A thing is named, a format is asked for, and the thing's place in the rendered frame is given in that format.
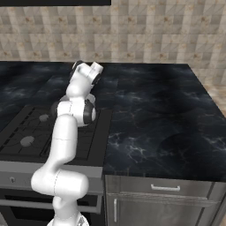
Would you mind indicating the grey oven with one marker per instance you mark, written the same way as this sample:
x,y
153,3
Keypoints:
x,y
23,172

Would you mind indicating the grey cabinet door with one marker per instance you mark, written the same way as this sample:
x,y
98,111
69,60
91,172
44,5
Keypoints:
x,y
159,213

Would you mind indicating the grey drawer front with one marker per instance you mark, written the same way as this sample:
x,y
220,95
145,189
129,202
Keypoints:
x,y
194,188

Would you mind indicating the dark oven door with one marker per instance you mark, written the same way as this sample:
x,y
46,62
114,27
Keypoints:
x,y
26,217

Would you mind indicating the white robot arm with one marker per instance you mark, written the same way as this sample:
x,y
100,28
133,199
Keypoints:
x,y
63,141

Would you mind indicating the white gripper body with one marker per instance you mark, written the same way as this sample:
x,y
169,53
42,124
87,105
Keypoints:
x,y
97,68

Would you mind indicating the small grey oven knob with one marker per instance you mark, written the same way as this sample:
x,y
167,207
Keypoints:
x,y
12,179

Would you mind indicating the black gas hob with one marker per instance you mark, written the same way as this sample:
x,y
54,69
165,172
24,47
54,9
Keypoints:
x,y
17,129

